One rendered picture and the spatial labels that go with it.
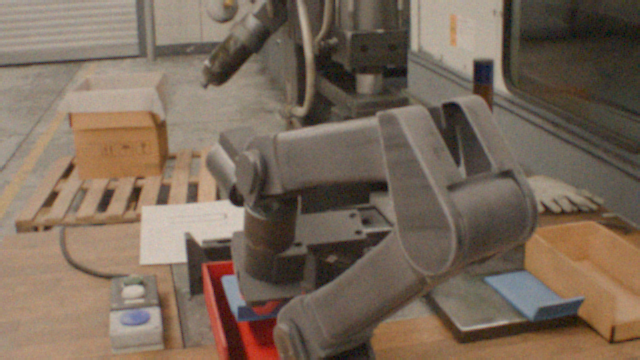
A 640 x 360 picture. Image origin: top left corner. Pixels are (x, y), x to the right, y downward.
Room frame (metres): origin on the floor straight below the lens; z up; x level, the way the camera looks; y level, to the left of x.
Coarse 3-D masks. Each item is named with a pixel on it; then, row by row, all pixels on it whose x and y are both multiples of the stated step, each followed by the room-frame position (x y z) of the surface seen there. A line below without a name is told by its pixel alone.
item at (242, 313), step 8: (232, 280) 0.99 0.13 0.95; (232, 288) 0.97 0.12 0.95; (232, 296) 0.94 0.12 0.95; (240, 304) 0.86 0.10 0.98; (264, 304) 0.87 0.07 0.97; (280, 304) 0.87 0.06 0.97; (240, 312) 0.87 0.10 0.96; (248, 312) 0.87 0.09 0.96; (272, 312) 0.88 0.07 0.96; (240, 320) 0.87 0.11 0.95; (248, 320) 0.87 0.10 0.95
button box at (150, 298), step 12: (60, 240) 1.26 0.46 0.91; (72, 264) 1.16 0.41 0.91; (108, 276) 1.11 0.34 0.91; (120, 276) 1.10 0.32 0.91; (132, 276) 1.06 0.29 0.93; (144, 276) 1.05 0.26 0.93; (156, 276) 1.06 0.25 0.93; (120, 288) 1.01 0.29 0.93; (144, 288) 1.01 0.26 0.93; (156, 288) 1.01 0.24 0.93; (120, 300) 0.97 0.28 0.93; (132, 300) 0.97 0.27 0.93; (144, 300) 0.97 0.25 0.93; (156, 300) 0.97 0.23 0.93
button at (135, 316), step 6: (126, 312) 0.92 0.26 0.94; (132, 312) 0.92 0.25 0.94; (138, 312) 0.92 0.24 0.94; (144, 312) 0.92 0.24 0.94; (120, 318) 0.91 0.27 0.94; (126, 318) 0.90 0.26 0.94; (132, 318) 0.90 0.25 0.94; (138, 318) 0.90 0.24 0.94; (144, 318) 0.91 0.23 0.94; (126, 324) 0.90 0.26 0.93; (132, 324) 0.90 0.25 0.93
